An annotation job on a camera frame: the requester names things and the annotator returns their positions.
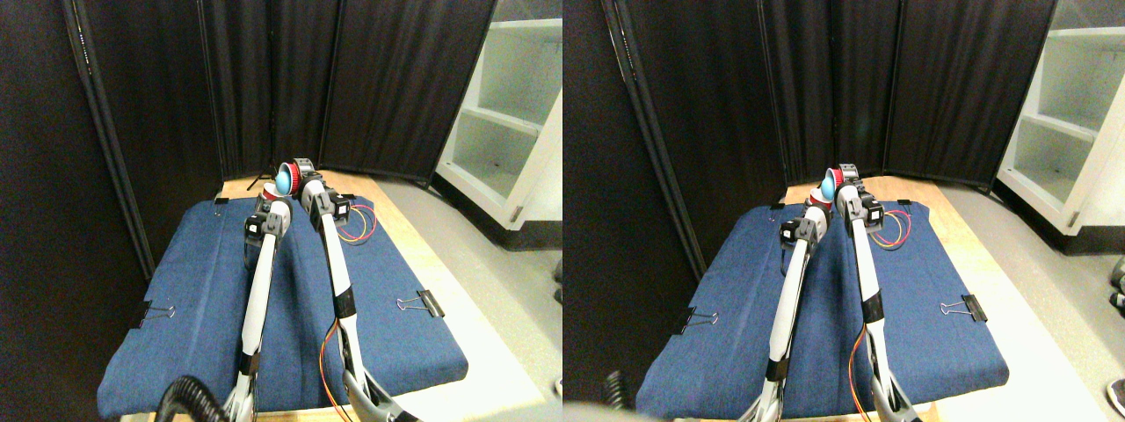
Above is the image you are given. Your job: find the dark blue cloth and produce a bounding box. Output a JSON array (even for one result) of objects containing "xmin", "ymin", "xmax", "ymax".
[
  {"xmin": 97, "ymin": 195, "xmax": 469, "ymax": 419},
  {"xmin": 635, "ymin": 200, "xmax": 1010, "ymax": 418}
]

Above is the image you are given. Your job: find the black curtain stand pole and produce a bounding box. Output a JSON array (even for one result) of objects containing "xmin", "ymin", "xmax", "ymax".
[
  {"xmin": 62, "ymin": 0, "xmax": 157, "ymax": 280},
  {"xmin": 600, "ymin": 0, "xmax": 709, "ymax": 280}
]

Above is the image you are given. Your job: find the white shelf unit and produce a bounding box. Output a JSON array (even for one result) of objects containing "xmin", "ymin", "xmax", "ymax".
[
  {"xmin": 996, "ymin": 26, "xmax": 1125, "ymax": 231},
  {"xmin": 433, "ymin": 18, "xmax": 563, "ymax": 231}
]

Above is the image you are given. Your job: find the red wire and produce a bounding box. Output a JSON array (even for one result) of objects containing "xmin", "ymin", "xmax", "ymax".
[
  {"xmin": 879, "ymin": 209, "xmax": 913, "ymax": 252},
  {"xmin": 338, "ymin": 204, "xmax": 379, "ymax": 245}
]

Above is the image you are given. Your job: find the orange wire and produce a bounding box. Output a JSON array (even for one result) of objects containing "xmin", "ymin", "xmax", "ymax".
[
  {"xmin": 319, "ymin": 321, "xmax": 354, "ymax": 422},
  {"xmin": 847, "ymin": 324, "xmax": 882, "ymax": 422}
]

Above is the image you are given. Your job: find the black ribbed hose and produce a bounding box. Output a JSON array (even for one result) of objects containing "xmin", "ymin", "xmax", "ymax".
[
  {"xmin": 604, "ymin": 371, "xmax": 633, "ymax": 411},
  {"xmin": 156, "ymin": 376, "xmax": 232, "ymax": 422}
]

